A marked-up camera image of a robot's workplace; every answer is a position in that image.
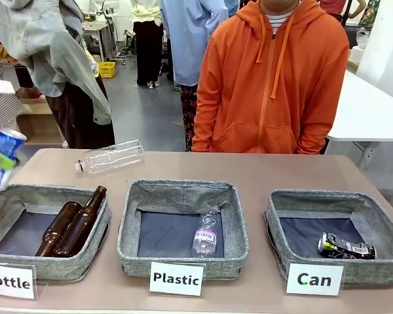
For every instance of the blue and white can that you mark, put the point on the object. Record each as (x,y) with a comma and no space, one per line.
(10,142)

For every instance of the brown glass beer bottle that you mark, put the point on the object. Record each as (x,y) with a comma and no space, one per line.
(80,225)
(57,225)

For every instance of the crushed black can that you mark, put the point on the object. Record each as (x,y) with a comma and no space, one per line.
(345,248)

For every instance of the small pink-labelled plastic bottle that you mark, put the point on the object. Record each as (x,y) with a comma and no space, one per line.
(206,235)

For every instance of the orange-sleeved left forearm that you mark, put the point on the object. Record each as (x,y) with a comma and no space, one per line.
(312,131)

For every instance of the orange-sleeved right forearm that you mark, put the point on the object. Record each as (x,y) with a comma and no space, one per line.
(204,127)

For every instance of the grey fabric basket Can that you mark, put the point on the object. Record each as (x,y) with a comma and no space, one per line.
(376,225)

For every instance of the grey fabric basket Bottle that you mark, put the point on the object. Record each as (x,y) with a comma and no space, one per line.
(95,229)

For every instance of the white Can label sign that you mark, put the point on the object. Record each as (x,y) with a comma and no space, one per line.
(314,279)

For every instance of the grey fabric basket Plastic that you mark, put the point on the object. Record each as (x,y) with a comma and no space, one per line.
(183,196)

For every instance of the brown cardboard box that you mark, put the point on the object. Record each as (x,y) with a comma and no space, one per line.
(39,124)

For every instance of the checked grey cloth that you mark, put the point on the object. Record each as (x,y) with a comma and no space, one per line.
(3,108)

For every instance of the white side table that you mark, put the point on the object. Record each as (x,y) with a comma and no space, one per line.
(366,111)

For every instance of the large clear plastic bottle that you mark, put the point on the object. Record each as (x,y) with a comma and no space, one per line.
(114,158)

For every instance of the white Bottle label sign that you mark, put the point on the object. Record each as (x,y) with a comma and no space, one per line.
(10,281)

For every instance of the person in grey hoodie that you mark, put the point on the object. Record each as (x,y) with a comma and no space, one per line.
(52,49)

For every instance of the white cylinder with glass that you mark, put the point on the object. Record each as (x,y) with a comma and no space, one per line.
(360,45)

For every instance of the yellow plastic crate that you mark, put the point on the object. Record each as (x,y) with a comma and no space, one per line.
(107,69)

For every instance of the white background desk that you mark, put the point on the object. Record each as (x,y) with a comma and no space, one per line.
(95,31)

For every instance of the person in orange hoodie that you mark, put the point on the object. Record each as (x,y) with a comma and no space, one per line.
(265,81)

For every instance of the person in cream shirt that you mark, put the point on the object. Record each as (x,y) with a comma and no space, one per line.
(147,39)

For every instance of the white Plastic label sign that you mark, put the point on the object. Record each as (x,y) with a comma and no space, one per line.
(177,278)

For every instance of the person in light blue shirt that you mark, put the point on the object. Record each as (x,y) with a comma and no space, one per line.
(186,42)

